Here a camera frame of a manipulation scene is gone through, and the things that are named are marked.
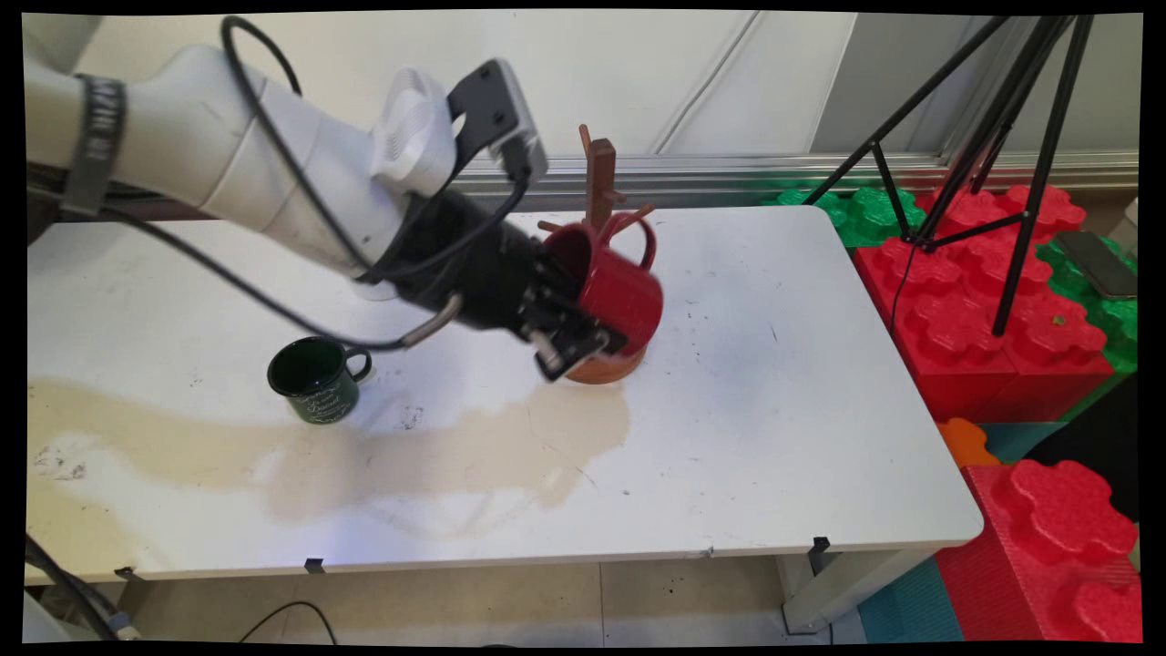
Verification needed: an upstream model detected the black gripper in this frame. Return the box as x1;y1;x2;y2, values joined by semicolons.
390;191;631;384

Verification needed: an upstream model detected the red ceramic mug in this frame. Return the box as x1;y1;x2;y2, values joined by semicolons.
542;211;664;358

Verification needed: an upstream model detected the wooden mug tree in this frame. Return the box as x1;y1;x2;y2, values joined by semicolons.
537;123;657;385

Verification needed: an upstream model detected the dark green enamel mug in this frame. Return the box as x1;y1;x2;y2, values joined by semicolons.
267;336;373;425

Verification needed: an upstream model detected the green foam block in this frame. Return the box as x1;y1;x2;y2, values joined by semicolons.
1037;235;1140;422
763;186;926;249

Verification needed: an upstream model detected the white table leg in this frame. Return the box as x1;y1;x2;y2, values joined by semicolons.
780;547;941;635

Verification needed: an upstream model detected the large red foam block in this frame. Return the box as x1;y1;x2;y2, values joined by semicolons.
936;458;1143;644
854;185;1116;423

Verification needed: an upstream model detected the orange foam block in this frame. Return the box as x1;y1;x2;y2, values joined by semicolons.
936;417;1001;468

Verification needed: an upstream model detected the teal foam mat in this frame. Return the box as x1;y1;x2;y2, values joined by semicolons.
856;421;1069;644

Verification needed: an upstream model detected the black tripod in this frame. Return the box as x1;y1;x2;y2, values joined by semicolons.
802;14;1096;338

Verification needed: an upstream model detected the black smartphone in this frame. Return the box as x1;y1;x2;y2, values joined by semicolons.
1054;230;1140;301

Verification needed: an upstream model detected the wrist camera with black bracket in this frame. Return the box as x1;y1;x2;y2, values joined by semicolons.
445;58;549;185

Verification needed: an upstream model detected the black floor cable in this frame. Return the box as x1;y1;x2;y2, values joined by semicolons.
239;600;340;646

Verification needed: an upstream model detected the black camera cable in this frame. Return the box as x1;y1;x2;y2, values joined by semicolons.
220;15;534;282

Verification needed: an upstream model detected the grey strap on arm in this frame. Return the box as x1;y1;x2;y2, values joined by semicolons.
62;73;128;217

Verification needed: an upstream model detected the black cable bundle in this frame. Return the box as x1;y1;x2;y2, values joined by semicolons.
25;536;142;641

